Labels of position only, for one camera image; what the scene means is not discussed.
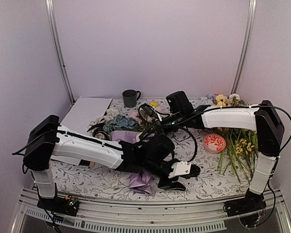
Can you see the yellow flower stem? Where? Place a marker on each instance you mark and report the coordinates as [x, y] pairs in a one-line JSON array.
[[154, 104]]

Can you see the red patterned bowl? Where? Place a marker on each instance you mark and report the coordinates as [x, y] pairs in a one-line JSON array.
[[214, 143]]

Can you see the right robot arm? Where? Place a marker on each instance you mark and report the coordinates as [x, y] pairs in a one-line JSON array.
[[232, 112]]

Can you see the white printed ribbon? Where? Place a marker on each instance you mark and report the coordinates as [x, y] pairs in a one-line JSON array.
[[114, 184]]

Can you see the front aluminium rail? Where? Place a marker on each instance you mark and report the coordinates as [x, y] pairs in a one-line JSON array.
[[120, 210]]

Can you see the right aluminium frame post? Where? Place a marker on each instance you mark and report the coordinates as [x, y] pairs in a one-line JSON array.
[[245, 45]]

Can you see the left aluminium frame post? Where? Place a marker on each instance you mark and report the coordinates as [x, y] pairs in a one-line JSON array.
[[58, 50]]

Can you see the blue hydrangea stem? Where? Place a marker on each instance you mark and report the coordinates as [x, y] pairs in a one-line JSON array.
[[120, 122]]

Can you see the dark grey mug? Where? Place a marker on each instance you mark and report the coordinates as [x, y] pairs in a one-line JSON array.
[[130, 97]]

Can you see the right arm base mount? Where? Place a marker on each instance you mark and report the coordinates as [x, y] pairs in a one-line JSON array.
[[251, 202]]

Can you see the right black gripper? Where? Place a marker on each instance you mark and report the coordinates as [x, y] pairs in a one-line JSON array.
[[144, 132]]

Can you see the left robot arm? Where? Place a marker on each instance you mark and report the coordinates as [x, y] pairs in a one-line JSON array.
[[50, 138]]

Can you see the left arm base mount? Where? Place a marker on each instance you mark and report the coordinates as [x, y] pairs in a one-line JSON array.
[[68, 205]]

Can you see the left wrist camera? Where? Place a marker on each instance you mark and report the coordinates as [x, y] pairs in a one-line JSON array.
[[184, 169]]

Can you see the pile of fake flowers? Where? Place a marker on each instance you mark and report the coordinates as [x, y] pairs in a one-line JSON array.
[[240, 154]]

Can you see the aluminium frame post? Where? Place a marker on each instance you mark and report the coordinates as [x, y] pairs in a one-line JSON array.
[[245, 45], [58, 50]]

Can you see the pink wrapping paper sheet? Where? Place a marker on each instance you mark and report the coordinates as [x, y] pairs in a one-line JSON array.
[[139, 179]]

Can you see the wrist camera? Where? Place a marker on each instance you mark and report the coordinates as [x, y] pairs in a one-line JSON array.
[[184, 169], [150, 112]]

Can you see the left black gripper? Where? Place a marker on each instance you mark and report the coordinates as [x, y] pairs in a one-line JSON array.
[[170, 185]]

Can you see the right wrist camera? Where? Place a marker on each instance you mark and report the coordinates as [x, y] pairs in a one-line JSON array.
[[150, 112]]

